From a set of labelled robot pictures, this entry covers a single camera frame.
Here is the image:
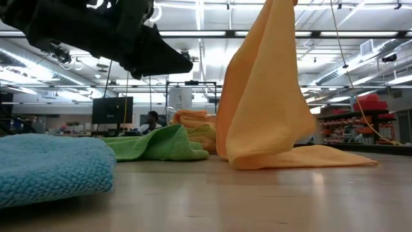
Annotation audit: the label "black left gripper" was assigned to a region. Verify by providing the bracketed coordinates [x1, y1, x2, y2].
[24, 0, 194, 81]

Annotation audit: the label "green microfiber towel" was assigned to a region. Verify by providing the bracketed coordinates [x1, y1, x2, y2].
[102, 124, 210, 162]

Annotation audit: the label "blue microfiber towel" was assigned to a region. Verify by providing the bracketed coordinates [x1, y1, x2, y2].
[0, 133, 117, 209]

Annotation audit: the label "white machine cabinet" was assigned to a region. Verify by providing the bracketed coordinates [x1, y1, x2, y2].
[167, 86, 193, 112]

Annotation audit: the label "person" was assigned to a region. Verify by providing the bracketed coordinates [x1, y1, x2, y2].
[137, 110, 164, 135]

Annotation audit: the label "black monitor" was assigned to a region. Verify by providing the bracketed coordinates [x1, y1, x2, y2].
[92, 95, 134, 125]

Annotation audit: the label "cluttered background desk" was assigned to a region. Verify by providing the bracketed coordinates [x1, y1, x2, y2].
[32, 121, 97, 139]

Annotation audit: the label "black shelving with orange bins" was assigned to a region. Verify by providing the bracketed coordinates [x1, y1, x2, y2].
[317, 109, 397, 145]

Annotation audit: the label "red storage bins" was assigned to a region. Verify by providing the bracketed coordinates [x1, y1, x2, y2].
[352, 93, 389, 112]

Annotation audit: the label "black gantry frame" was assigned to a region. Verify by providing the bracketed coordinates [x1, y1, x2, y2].
[165, 79, 218, 113]

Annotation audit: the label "white hanging cable loop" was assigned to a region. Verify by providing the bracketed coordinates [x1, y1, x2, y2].
[151, 2, 163, 23]

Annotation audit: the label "black hanging cable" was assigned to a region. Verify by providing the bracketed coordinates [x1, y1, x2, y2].
[102, 59, 113, 99]

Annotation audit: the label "black aluminium table frame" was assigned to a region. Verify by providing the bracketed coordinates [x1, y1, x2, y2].
[294, 143, 412, 156]

